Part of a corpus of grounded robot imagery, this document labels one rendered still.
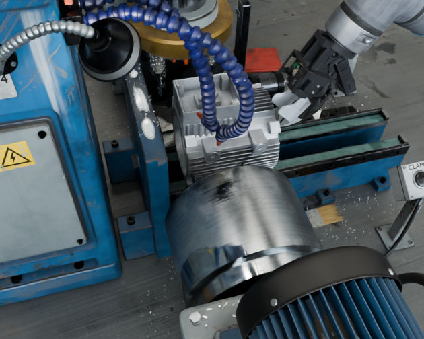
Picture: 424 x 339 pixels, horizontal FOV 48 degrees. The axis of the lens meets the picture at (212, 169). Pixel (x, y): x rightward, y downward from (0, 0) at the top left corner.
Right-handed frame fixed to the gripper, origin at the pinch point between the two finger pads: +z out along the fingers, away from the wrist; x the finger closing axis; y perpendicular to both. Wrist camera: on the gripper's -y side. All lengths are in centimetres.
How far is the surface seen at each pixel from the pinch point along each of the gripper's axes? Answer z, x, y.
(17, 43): -15, 22, 58
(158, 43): -8.4, 1.5, 34.5
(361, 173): 8.3, 1.1, -32.6
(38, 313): 53, 15, 36
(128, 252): 39.9, 7.7, 19.5
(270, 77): 1.6, -19.1, -5.8
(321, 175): 11.7, 1.1, -20.9
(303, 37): 6, -64, -46
